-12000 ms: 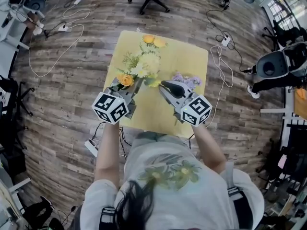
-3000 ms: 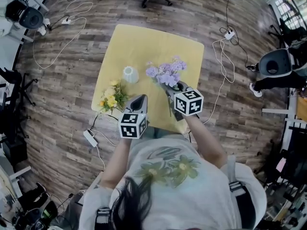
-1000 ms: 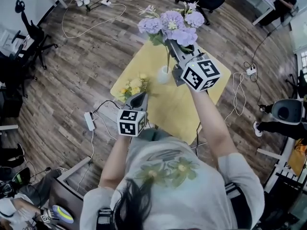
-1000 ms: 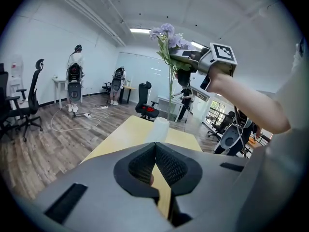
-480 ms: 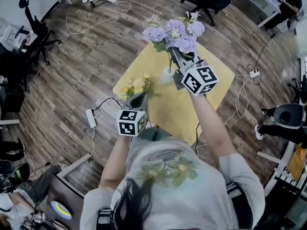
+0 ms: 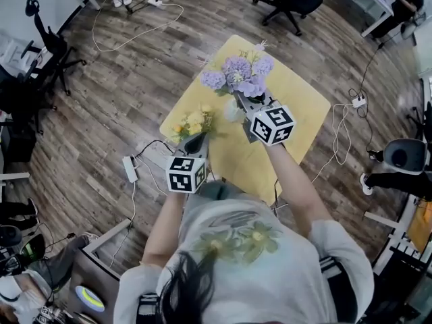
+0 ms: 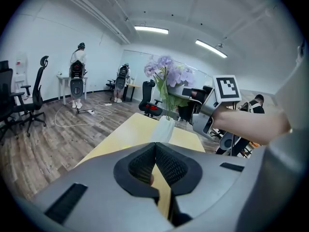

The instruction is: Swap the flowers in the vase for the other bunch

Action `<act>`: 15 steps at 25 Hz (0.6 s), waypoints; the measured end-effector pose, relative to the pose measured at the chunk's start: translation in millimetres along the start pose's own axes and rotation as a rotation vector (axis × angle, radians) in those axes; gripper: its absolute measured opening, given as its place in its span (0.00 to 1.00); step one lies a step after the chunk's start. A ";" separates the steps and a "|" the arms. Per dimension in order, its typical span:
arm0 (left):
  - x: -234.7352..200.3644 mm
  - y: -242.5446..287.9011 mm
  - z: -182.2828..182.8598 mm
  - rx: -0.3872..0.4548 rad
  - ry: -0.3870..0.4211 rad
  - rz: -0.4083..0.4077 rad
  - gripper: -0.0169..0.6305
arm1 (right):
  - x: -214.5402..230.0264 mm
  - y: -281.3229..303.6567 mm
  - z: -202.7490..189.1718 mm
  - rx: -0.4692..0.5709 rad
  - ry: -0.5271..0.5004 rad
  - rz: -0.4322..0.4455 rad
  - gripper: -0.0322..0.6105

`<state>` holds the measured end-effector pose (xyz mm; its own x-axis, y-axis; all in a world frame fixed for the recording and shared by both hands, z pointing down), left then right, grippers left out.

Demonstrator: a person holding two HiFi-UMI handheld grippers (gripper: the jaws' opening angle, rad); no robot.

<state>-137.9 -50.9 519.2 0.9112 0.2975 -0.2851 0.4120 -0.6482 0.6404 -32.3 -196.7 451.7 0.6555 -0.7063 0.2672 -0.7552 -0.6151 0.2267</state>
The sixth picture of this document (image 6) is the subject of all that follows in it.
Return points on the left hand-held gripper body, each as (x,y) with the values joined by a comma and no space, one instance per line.
(182,177)

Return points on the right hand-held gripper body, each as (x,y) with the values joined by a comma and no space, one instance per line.
(270,123)

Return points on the white vase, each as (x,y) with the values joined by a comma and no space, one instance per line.
(233,111)

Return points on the yellow orange flower bouquet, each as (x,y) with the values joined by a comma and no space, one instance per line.
(195,120)

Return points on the purple flower bouquet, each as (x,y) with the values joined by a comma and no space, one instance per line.
(238,73)

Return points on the person's left forearm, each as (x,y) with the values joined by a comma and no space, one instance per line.
(165,231)

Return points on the person's right forearm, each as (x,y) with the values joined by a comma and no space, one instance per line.
(297,187)

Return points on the person's grey trousers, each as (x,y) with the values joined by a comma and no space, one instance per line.
(216,191)

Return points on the white power strip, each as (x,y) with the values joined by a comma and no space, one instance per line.
(358,102)
(155,1)
(130,169)

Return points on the black office chair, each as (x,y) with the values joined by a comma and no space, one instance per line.
(54,46)
(422,120)
(20,103)
(293,2)

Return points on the person's white floral shirt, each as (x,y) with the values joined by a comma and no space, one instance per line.
(276,282)

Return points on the round white yellow disc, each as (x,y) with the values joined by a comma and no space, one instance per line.
(89,299)

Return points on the orange wooden desk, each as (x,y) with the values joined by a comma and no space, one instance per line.
(422,224)

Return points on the grey camera headset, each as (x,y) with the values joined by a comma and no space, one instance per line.
(405,155)

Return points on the white furniture frame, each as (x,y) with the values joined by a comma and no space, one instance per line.
(391,241)

